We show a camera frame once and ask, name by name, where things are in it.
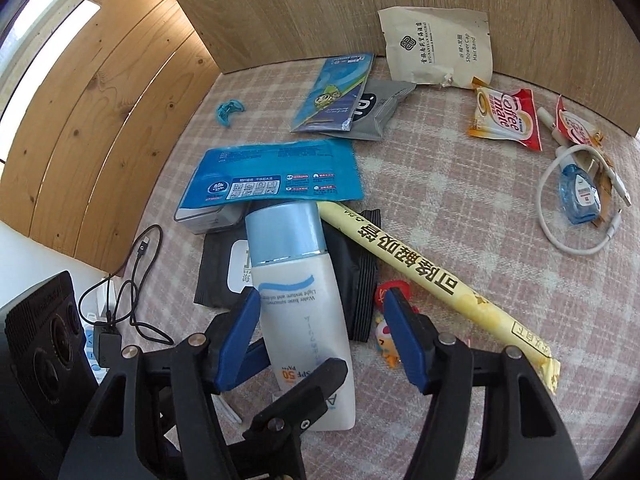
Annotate red cartoon keychain toy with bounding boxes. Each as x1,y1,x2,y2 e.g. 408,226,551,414
373,279,414,370

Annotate yellow long snack stick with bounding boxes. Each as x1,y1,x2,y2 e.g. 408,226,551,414
317,202,561,393

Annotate black wet wipes pack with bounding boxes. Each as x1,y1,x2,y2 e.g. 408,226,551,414
194,221,378,342

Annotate white sunscreen bottle blue cap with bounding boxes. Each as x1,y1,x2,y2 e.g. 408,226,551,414
245,200,356,431

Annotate blue eye drop bottle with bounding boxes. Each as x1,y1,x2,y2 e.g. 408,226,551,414
555,146,601,226

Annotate white usb cable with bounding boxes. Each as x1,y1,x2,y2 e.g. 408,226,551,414
537,143,633,256

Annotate blue wet wipes pack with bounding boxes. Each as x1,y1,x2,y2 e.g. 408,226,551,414
179,139,363,209

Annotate blue plastic clip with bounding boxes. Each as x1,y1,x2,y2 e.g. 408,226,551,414
216,99,245,128

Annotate coffee mate creamer sachet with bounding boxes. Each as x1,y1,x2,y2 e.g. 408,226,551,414
468,77,542,152

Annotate white lip balm tube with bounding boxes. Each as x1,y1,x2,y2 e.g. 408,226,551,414
537,107,567,146

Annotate grey sachet black logo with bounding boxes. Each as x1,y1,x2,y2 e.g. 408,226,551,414
326,79,416,141

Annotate blue green sachet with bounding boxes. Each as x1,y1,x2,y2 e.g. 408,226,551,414
292,53,374,133

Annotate beige shower cap packet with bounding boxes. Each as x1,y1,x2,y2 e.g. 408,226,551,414
378,6,494,89

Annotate white box with label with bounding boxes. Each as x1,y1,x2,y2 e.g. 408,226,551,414
174,202,250,235

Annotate black power adapter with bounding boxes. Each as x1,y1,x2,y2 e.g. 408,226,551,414
93,321,122,368

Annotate pine plank panel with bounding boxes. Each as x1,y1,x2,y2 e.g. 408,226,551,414
1,0,219,272

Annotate light wood board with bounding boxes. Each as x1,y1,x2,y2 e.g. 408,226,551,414
177,0,639,134

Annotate black charging cable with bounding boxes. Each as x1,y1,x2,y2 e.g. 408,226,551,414
77,223,176,347

